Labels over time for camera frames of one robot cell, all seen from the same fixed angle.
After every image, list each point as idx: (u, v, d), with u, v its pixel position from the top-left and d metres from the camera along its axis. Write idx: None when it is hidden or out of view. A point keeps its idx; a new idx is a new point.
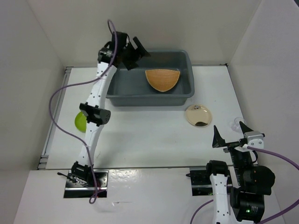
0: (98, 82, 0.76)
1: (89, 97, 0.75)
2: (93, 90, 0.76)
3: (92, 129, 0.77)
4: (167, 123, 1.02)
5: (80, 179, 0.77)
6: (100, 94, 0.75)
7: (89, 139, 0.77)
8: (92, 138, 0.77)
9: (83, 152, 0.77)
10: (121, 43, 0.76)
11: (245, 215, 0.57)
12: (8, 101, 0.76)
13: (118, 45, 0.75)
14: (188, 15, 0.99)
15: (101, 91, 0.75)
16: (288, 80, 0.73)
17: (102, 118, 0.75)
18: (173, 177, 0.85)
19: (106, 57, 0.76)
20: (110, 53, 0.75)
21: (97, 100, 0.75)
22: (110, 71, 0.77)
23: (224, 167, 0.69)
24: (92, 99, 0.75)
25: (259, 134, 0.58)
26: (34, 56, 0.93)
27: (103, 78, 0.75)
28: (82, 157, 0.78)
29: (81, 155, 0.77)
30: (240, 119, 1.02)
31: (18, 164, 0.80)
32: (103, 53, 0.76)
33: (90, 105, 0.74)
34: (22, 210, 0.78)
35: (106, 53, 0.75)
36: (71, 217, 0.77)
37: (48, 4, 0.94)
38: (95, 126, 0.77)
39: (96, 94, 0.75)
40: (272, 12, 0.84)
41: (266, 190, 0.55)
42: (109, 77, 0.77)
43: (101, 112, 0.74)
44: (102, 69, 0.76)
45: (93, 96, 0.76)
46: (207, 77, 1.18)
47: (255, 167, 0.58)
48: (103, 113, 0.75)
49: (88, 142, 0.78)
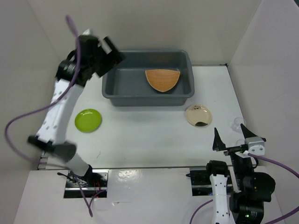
0: (55, 107, 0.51)
1: (42, 128, 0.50)
2: (47, 118, 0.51)
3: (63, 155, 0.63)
4: (167, 123, 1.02)
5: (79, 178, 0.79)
6: (56, 125, 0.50)
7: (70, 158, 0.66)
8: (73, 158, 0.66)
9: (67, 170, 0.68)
10: (86, 51, 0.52)
11: (244, 220, 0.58)
12: (8, 101, 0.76)
13: (85, 55, 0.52)
14: (188, 15, 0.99)
15: (58, 120, 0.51)
16: (288, 80, 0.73)
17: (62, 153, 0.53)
18: (173, 177, 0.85)
19: (67, 72, 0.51)
20: (73, 69, 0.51)
21: (52, 133, 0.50)
22: (73, 92, 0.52)
23: (224, 167, 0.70)
24: (45, 131, 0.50)
25: (260, 140, 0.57)
26: (34, 57, 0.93)
27: (62, 101, 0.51)
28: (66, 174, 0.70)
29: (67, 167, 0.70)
30: (240, 120, 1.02)
31: (18, 164, 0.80)
32: (62, 67, 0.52)
33: (42, 138, 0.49)
34: (22, 209, 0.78)
35: (66, 69, 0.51)
36: (71, 217, 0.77)
37: (48, 4, 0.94)
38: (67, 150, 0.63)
39: (50, 125, 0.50)
40: (272, 12, 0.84)
41: (266, 197, 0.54)
42: (71, 99, 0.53)
43: (59, 148, 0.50)
44: (61, 89, 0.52)
45: (46, 128, 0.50)
46: (207, 77, 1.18)
47: (255, 174, 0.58)
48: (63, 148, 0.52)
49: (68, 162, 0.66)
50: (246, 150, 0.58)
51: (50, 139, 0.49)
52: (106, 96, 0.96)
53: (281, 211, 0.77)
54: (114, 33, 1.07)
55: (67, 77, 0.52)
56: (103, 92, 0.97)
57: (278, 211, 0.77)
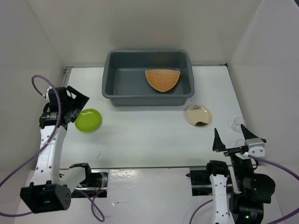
0: (46, 150, 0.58)
1: (36, 173, 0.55)
2: (40, 163, 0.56)
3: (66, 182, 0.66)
4: (167, 123, 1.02)
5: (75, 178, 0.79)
6: (50, 165, 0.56)
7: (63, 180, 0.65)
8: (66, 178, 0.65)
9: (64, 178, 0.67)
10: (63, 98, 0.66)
11: (244, 220, 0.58)
12: (8, 102, 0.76)
13: (62, 102, 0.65)
14: (188, 14, 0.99)
15: (52, 160, 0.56)
16: (288, 80, 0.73)
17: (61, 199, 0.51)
18: (173, 176, 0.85)
19: (50, 120, 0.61)
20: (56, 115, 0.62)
21: (48, 173, 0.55)
22: (59, 133, 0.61)
23: (224, 167, 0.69)
24: (40, 174, 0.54)
25: (260, 142, 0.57)
26: (34, 57, 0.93)
27: (52, 142, 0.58)
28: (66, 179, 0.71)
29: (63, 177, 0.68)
30: (240, 119, 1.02)
31: (18, 164, 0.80)
32: (45, 117, 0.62)
33: (38, 183, 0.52)
34: (23, 209, 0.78)
35: (50, 117, 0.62)
36: (71, 217, 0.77)
37: (48, 4, 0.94)
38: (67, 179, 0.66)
39: (44, 167, 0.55)
40: (272, 12, 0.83)
41: (266, 199, 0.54)
42: (60, 143, 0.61)
43: (57, 189, 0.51)
44: (48, 133, 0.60)
45: (41, 170, 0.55)
46: (207, 77, 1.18)
47: (255, 175, 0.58)
48: (60, 190, 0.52)
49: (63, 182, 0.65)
50: (246, 152, 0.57)
51: (48, 179, 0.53)
52: (106, 96, 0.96)
53: (281, 211, 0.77)
54: (113, 33, 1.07)
55: (51, 123, 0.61)
56: (103, 92, 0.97)
57: (278, 211, 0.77)
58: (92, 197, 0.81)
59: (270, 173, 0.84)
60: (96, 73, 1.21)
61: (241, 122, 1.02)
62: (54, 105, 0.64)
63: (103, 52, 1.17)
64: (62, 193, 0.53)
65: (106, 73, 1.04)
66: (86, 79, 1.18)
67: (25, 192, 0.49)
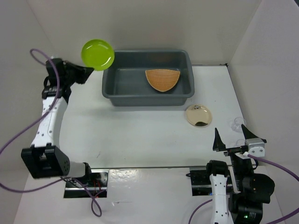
0: (47, 117, 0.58)
1: (37, 137, 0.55)
2: (41, 127, 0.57)
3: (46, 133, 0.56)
4: (167, 123, 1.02)
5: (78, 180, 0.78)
6: (51, 129, 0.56)
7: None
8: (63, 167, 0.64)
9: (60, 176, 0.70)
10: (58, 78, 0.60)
11: (242, 220, 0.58)
12: (9, 101, 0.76)
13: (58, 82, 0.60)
14: (189, 14, 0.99)
15: (53, 126, 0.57)
16: (288, 80, 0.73)
17: (60, 165, 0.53)
18: (173, 176, 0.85)
19: (52, 93, 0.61)
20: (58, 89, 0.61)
21: (48, 136, 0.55)
22: (60, 103, 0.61)
23: (224, 167, 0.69)
24: (41, 138, 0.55)
25: (260, 142, 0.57)
26: (33, 56, 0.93)
27: (53, 110, 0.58)
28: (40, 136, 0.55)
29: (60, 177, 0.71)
30: (240, 119, 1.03)
31: (18, 164, 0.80)
32: (47, 91, 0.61)
33: (39, 145, 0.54)
34: (22, 209, 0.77)
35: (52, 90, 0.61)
36: (71, 217, 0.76)
37: (48, 4, 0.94)
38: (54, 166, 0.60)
39: (45, 131, 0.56)
40: (272, 12, 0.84)
41: (264, 199, 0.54)
42: (61, 110, 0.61)
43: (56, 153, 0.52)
44: (49, 103, 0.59)
45: (41, 133, 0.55)
46: (207, 77, 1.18)
47: (255, 175, 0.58)
48: (60, 154, 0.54)
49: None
50: (246, 151, 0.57)
51: (48, 142, 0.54)
52: (106, 96, 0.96)
53: (281, 211, 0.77)
54: (114, 33, 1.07)
55: (53, 95, 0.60)
56: (103, 93, 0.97)
57: (277, 211, 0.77)
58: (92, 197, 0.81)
59: (270, 173, 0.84)
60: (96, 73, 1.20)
61: (241, 122, 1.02)
62: (54, 80, 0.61)
63: None
64: (60, 157, 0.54)
65: (106, 73, 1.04)
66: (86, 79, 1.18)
67: (27, 151, 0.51)
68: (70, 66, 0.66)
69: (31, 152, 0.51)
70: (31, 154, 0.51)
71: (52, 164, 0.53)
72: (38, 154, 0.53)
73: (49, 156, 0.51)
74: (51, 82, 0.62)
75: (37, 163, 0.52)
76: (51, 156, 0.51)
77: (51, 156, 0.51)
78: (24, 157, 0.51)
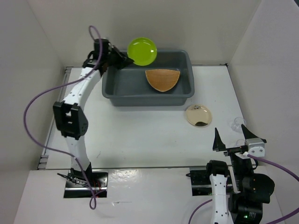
0: (81, 82, 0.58)
1: (67, 95, 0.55)
2: (73, 89, 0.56)
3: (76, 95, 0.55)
4: (167, 123, 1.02)
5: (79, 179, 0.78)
6: (81, 94, 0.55)
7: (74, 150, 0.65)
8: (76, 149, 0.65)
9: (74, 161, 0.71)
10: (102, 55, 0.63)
11: (242, 220, 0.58)
12: (9, 101, 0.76)
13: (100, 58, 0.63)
14: (189, 14, 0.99)
15: (84, 90, 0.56)
16: (288, 80, 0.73)
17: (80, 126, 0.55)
18: (173, 176, 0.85)
19: (91, 64, 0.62)
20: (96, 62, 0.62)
21: (77, 98, 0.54)
22: (95, 74, 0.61)
23: (224, 167, 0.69)
24: (70, 98, 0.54)
25: (260, 142, 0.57)
26: (33, 56, 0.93)
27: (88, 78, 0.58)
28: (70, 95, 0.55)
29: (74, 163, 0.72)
30: (240, 119, 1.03)
31: (18, 164, 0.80)
32: (87, 61, 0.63)
33: (67, 102, 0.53)
34: (22, 209, 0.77)
35: (91, 61, 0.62)
36: (71, 217, 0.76)
37: (48, 4, 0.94)
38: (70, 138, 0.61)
39: (75, 93, 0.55)
40: (272, 12, 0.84)
41: (263, 199, 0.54)
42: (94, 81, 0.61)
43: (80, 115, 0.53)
44: (86, 72, 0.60)
45: (72, 94, 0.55)
46: (207, 77, 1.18)
47: (255, 175, 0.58)
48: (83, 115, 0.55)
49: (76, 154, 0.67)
50: (246, 151, 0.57)
51: (76, 102, 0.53)
52: (106, 96, 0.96)
53: (281, 211, 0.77)
54: (114, 33, 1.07)
55: (91, 66, 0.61)
56: (103, 92, 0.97)
57: (278, 211, 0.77)
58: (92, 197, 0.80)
59: (270, 173, 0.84)
60: None
61: (241, 122, 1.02)
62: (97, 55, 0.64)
63: None
64: (82, 120, 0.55)
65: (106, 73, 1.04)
66: None
67: (58, 105, 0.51)
68: (114, 52, 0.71)
69: (60, 106, 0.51)
70: (60, 108, 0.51)
71: (74, 122, 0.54)
72: (65, 110, 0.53)
73: (73, 115, 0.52)
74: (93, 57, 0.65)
75: (62, 117, 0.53)
76: (74, 116, 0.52)
77: (76, 115, 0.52)
78: (53, 107, 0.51)
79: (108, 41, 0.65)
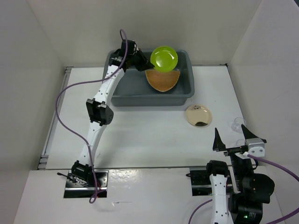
0: (108, 81, 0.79)
1: (97, 94, 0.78)
2: (102, 88, 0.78)
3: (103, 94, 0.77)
4: (167, 123, 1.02)
5: (80, 179, 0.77)
6: (107, 92, 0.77)
7: (92, 138, 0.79)
8: (94, 137, 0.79)
9: (84, 151, 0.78)
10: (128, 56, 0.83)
11: (242, 220, 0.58)
12: (9, 101, 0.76)
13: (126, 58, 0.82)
14: (189, 14, 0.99)
15: (109, 89, 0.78)
16: (288, 80, 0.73)
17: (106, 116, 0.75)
18: (173, 176, 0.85)
19: (117, 61, 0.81)
20: (120, 59, 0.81)
21: (103, 96, 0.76)
22: (119, 73, 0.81)
23: (224, 167, 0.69)
24: (100, 96, 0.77)
25: (260, 141, 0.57)
26: (33, 56, 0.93)
27: (113, 77, 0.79)
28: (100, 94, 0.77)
29: (82, 154, 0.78)
30: (240, 119, 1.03)
31: (18, 164, 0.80)
32: (113, 59, 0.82)
33: (97, 100, 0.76)
34: (22, 209, 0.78)
35: (116, 59, 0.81)
36: (71, 217, 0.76)
37: (48, 4, 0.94)
38: (97, 125, 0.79)
39: (103, 92, 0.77)
40: (272, 12, 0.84)
41: (264, 199, 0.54)
42: (118, 79, 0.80)
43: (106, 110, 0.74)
44: (112, 71, 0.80)
45: (101, 93, 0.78)
46: (207, 77, 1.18)
47: (255, 175, 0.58)
48: (108, 109, 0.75)
49: (90, 142, 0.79)
50: (246, 151, 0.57)
51: (103, 100, 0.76)
52: None
53: (281, 211, 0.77)
54: (114, 33, 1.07)
55: (116, 65, 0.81)
56: None
57: (278, 211, 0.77)
58: (92, 197, 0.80)
59: (270, 173, 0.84)
60: (96, 73, 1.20)
61: (241, 122, 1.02)
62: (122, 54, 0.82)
63: (103, 52, 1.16)
64: (108, 112, 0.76)
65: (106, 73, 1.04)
66: (86, 79, 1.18)
67: (89, 101, 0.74)
68: (138, 54, 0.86)
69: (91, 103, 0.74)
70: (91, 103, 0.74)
71: (102, 114, 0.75)
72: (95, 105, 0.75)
73: (101, 109, 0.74)
74: (119, 54, 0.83)
75: (92, 109, 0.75)
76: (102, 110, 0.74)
77: (103, 110, 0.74)
78: (86, 103, 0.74)
79: (132, 43, 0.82)
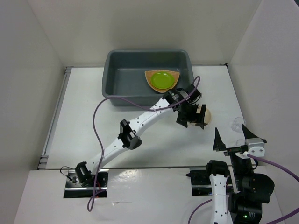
0: (151, 113, 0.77)
1: (134, 119, 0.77)
2: (141, 116, 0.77)
3: (141, 122, 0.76)
4: (167, 123, 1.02)
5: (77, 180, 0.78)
6: (143, 123, 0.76)
7: (109, 152, 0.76)
8: (110, 153, 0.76)
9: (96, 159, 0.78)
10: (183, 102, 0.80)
11: (241, 220, 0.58)
12: (9, 101, 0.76)
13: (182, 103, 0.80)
14: (189, 14, 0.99)
15: (147, 121, 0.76)
16: (288, 80, 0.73)
17: (130, 143, 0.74)
18: (173, 176, 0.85)
19: (171, 98, 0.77)
20: (176, 98, 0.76)
21: (138, 126, 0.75)
22: (166, 111, 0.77)
23: (224, 167, 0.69)
24: (135, 123, 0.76)
25: (260, 141, 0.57)
26: (33, 56, 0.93)
27: (157, 112, 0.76)
28: (136, 121, 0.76)
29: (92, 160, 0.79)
30: (240, 119, 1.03)
31: (18, 164, 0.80)
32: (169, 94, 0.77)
33: (131, 126, 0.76)
34: (21, 209, 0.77)
35: (173, 96, 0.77)
36: (71, 217, 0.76)
37: (47, 4, 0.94)
38: (121, 145, 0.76)
39: (141, 122, 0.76)
40: (272, 12, 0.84)
41: (264, 199, 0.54)
42: (162, 116, 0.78)
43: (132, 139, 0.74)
44: (161, 106, 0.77)
45: (137, 121, 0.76)
46: (207, 77, 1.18)
47: (254, 175, 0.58)
48: (134, 139, 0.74)
49: (107, 154, 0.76)
50: (246, 151, 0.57)
51: (136, 128, 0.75)
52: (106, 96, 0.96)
53: (281, 211, 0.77)
54: (114, 33, 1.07)
55: (169, 101, 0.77)
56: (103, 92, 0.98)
57: (277, 211, 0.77)
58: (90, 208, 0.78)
59: (270, 173, 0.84)
60: (96, 73, 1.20)
61: (241, 122, 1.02)
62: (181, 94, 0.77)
63: (103, 52, 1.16)
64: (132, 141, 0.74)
65: (106, 73, 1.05)
66: (86, 79, 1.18)
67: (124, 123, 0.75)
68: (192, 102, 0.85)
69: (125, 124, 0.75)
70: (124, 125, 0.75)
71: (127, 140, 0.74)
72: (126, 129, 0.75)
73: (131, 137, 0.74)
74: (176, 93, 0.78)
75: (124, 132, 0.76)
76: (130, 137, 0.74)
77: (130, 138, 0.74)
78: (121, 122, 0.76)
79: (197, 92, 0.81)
